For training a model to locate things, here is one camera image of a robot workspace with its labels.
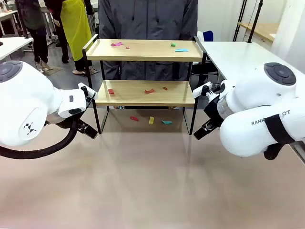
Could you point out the red rectangular paper scrap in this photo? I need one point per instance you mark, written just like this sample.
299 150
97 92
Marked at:
111 91

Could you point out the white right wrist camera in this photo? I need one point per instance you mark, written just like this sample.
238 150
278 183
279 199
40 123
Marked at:
199 91

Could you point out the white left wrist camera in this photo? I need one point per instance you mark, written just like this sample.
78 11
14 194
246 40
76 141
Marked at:
90 91

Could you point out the person in black clothes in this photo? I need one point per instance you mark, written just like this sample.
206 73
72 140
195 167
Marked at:
62 43

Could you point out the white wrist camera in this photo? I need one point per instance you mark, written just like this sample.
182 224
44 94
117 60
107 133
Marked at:
199 91
90 91

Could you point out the black pole stand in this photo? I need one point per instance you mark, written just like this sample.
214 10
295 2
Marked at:
255 21

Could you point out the large white side table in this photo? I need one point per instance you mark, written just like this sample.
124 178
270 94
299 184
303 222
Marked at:
238 62

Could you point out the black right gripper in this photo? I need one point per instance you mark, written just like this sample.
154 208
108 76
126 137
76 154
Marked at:
214 109

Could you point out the teal paper scrap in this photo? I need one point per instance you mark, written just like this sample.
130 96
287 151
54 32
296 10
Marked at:
167 122

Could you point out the person in dark clothes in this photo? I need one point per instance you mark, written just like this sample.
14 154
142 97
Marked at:
35 14

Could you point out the black tripod stand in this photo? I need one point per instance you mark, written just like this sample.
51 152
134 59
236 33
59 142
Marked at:
239 21

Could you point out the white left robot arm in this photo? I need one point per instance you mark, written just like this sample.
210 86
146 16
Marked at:
28 95

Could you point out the blue chair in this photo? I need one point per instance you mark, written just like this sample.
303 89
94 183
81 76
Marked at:
208 35

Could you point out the small white side table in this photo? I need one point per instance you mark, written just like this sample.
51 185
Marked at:
14 46

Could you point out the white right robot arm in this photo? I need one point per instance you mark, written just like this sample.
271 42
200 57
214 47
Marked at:
257 95

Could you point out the person in yellow apron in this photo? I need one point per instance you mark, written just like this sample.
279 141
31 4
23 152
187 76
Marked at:
76 28

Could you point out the yellow paper scrap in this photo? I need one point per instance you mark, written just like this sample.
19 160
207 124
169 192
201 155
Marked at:
151 120

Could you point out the two-tier wooden metal shelf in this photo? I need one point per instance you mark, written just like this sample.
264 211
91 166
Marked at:
143 56

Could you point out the pink paper scrap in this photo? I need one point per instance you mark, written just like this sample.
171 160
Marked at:
117 44

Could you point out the green paper scrap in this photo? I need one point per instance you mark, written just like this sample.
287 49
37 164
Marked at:
173 44

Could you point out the cyan paper strip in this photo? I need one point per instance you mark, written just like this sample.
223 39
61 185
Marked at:
182 50

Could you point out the person in grey jacket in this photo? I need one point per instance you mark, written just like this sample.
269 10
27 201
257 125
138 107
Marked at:
147 19

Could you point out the red curved paper scrap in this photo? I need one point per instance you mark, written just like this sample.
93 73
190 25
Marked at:
149 91

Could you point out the aluminium frame rail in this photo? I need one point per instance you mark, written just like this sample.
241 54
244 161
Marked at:
300 152

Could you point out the light wooden table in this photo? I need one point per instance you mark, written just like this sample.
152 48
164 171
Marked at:
262 29

